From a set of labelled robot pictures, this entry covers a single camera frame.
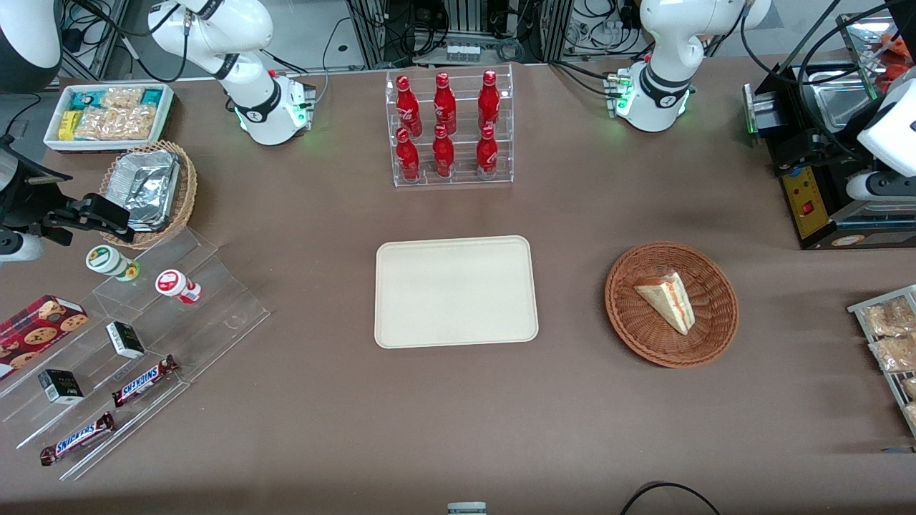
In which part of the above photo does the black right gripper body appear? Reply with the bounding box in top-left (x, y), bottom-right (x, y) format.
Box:
top-left (0, 138), bottom-right (74, 237)

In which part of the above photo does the triangular sandwich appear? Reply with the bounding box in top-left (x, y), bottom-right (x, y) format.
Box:
top-left (633, 270), bottom-right (696, 336)

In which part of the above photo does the silver foil tray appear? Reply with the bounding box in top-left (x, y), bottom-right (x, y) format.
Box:
top-left (107, 150), bottom-right (181, 233)

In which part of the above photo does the light tan wicker basket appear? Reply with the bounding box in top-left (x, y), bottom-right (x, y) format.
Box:
top-left (99, 140), bottom-right (198, 250)

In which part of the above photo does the cream plastic tray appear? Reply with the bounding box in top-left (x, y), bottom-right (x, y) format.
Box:
top-left (374, 235), bottom-right (540, 350)

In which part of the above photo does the brown wicker basket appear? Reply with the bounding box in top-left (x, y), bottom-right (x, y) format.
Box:
top-left (605, 242), bottom-right (739, 369)

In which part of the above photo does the green-lid yogurt cup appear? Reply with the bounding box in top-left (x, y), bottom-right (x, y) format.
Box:
top-left (86, 245), bottom-right (141, 282)

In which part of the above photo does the white rectangular snack bin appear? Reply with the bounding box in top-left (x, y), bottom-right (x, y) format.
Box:
top-left (43, 82), bottom-right (176, 154)

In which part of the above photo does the large clear cracker bag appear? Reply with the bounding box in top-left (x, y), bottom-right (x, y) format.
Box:
top-left (74, 105), bottom-right (157, 141)

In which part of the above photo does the red-lid yogurt cup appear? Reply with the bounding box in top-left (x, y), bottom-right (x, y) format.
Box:
top-left (155, 269), bottom-right (203, 305)

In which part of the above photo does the red plaid cookie box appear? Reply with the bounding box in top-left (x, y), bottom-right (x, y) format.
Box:
top-left (0, 295), bottom-right (90, 381)

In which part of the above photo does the small clear cracker bag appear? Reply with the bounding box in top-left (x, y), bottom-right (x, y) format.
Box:
top-left (99, 87), bottom-right (145, 110)

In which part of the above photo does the small black carton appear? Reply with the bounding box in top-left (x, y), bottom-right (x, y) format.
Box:
top-left (106, 321), bottom-right (146, 360)
top-left (37, 369), bottom-right (84, 405)

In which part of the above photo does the clear acrylic stepped display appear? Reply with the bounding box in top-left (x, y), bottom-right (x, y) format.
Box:
top-left (0, 227), bottom-right (271, 481)

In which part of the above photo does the Snickers chocolate bar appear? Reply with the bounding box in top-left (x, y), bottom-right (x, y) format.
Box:
top-left (39, 412), bottom-right (117, 467)
top-left (112, 355), bottom-right (180, 408)

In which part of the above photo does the red cola bottle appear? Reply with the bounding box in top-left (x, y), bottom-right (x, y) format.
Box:
top-left (396, 75), bottom-right (423, 138)
top-left (478, 69), bottom-right (501, 132)
top-left (396, 127), bottom-right (421, 182)
top-left (432, 124), bottom-right (455, 178)
top-left (433, 72), bottom-right (457, 135)
top-left (476, 125), bottom-right (499, 180)

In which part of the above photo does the clear acrylic bottle rack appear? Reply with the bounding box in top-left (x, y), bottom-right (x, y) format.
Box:
top-left (385, 64), bottom-right (515, 189)

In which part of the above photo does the black food warmer machine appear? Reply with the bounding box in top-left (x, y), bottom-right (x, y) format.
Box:
top-left (743, 13), bottom-right (916, 251)

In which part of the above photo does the stainless steel pan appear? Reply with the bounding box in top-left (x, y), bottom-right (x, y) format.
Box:
top-left (800, 69), bottom-right (878, 134)

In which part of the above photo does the clear bag of snacks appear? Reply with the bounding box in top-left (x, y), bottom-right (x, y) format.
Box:
top-left (869, 335), bottom-right (916, 373)
top-left (862, 296), bottom-right (916, 338)

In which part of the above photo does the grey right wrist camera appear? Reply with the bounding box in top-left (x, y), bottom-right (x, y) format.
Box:
top-left (0, 230), bottom-right (45, 263)

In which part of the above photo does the aluminium frame rack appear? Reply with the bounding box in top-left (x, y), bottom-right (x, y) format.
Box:
top-left (346, 0), bottom-right (577, 69)

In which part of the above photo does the black cable loop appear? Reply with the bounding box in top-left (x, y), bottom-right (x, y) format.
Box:
top-left (619, 481), bottom-right (723, 515)

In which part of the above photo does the grey wire rack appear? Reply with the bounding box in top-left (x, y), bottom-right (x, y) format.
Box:
top-left (847, 285), bottom-right (916, 438)

